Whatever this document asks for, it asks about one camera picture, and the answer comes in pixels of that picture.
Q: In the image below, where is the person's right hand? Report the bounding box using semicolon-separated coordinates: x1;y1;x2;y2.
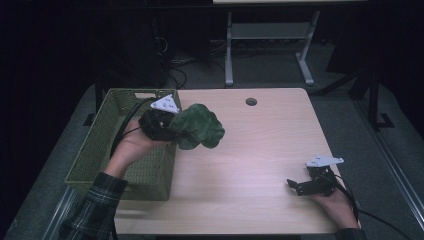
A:
309;189;361;231

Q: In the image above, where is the green woven basket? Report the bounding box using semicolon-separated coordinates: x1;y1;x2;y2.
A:
64;87;183;202

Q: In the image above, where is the dark green cloth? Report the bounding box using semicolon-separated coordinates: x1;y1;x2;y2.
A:
171;102;226;151

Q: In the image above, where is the hand-held gripper black cable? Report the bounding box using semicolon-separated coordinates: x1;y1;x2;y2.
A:
109;96;158;158
327;172;361;223

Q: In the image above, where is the black metal stand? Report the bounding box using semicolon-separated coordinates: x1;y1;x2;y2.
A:
325;65;396;132

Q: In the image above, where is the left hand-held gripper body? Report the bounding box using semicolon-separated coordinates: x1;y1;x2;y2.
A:
137;93;181;141

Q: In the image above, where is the grey metal desk frame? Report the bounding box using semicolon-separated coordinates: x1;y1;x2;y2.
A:
224;10;322;87

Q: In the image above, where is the thin black cable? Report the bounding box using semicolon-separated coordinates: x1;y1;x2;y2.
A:
357;208;415;240

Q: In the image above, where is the aluminium floor rail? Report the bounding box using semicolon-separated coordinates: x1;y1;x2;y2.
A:
352;99;424;232
42;185;78;240

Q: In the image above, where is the person's left hand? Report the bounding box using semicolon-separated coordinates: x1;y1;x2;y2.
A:
109;118;170;170

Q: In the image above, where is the left hand-held gripper black cable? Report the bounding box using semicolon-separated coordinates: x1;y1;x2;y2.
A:
109;96;158;158

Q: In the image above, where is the tangle of black cables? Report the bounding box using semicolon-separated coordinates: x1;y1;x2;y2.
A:
152;35;228;90

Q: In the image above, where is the right hand-held gripper black cable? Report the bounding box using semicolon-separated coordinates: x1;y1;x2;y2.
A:
327;172;361;223

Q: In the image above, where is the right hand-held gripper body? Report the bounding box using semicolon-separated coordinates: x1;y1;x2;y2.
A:
296;153;345;198

